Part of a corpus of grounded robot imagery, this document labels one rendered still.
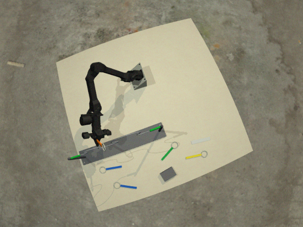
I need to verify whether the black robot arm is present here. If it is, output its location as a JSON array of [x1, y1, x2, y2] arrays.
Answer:
[[79, 62, 144, 140]]

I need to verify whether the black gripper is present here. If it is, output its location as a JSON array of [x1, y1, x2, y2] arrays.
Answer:
[[82, 124, 111, 147]]

